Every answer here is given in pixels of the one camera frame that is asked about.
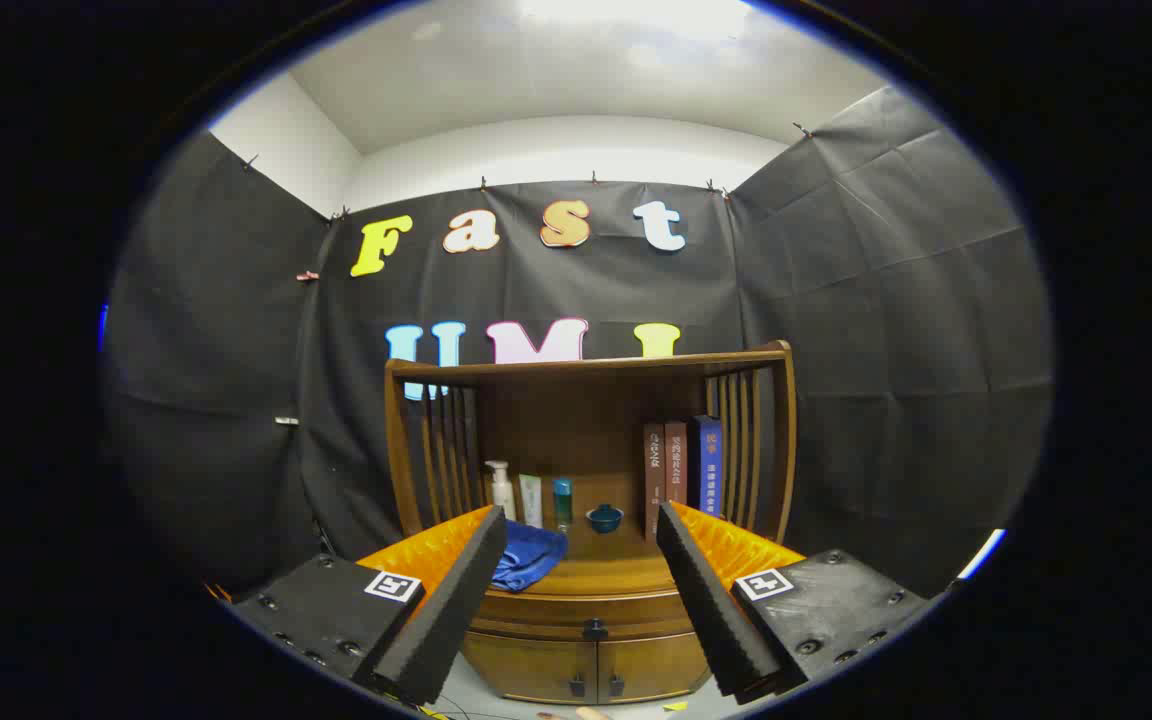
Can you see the white pump bottle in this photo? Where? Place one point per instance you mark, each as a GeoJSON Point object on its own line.
{"type": "Point", "coordinates": [502, 495]}

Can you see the brown wooden cabinet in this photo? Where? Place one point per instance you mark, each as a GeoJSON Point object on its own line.
{"type": "Point", "coordinates": [576, 420]}

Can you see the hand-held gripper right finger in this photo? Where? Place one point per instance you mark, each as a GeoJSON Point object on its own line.
{"type": "Point", "coordinates": [711, 610]}

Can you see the dark blue lidded teacup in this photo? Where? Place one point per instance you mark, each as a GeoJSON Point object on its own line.
{"type": "Point", "coordinates": [604, 519]}

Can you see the wooden countertop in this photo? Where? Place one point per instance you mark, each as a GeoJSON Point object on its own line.
{"type": "Point", "coordinates": [616, 560]}

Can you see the blue book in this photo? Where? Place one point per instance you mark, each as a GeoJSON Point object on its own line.
{"type": "Point", "coordinates": [708, 470]}

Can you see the brown wooden drawer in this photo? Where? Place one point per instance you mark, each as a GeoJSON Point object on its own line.
{"type": "Point", "coordinates": [556, 608]}

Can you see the white green tube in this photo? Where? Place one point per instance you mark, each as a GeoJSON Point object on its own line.
{"type": "Point", "coordinates": [531, 500]}

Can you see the dark brown book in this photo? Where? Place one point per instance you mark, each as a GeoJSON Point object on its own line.
{"type": "Point", "coordinates": [654, 480]}

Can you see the folded blue towel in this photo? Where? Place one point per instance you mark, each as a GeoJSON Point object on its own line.
{"type": "Point", "coordinates": [531, 555]}

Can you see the teal bottle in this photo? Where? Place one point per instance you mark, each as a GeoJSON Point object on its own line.
{"type": "Point", "coordinates": [562, 500]}

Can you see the light brown book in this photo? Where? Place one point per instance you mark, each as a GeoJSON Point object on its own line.
{"type": "Point", "coordinates": [676, 465]}

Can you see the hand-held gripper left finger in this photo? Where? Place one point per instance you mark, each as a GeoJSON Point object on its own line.
{"type": "Point", "coordinates": [456, 610]}

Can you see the black drawer knob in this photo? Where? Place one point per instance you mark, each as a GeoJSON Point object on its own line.
{"type": "Point", "coordinates": [594, 630]}

